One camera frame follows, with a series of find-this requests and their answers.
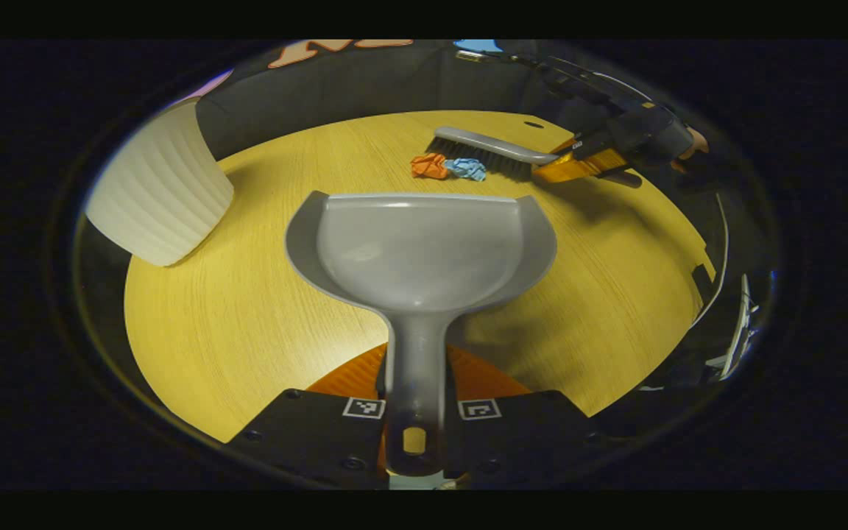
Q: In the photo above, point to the small grey broom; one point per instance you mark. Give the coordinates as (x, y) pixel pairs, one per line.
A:
(483, 147)

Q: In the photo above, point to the white ribbed garbage bin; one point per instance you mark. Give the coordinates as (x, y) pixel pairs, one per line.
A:
(159, 191)

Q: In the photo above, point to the grey plastic dustpan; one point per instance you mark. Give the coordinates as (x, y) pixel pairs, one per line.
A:
(424, 250)

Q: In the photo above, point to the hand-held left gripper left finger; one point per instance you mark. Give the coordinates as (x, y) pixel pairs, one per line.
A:
(306, 434)

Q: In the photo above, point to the blue paper trash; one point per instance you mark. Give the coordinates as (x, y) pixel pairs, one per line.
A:
(468, 169)

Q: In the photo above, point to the orange paper trash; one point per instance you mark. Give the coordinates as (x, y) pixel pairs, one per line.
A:
(429, 166)

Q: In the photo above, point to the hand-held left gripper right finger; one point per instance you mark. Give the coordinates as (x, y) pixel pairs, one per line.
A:
(520, 434)

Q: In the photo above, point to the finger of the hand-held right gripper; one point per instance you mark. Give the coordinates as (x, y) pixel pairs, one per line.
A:
(578, 169)
(587, 143)

